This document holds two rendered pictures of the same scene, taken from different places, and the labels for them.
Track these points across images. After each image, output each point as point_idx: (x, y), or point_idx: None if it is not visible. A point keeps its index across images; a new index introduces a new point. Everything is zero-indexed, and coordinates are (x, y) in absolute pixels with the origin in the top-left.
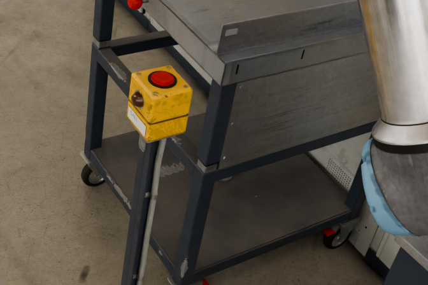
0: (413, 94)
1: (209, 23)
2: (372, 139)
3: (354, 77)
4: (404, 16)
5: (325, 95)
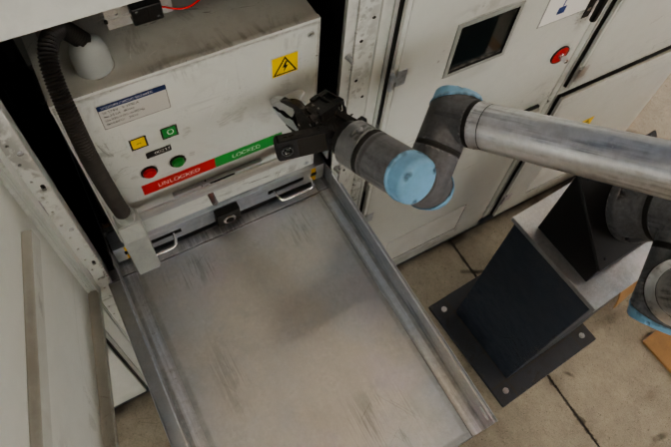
0: None
1: (429, 431)
2: (664, 326)
3: None
4: None
5: None
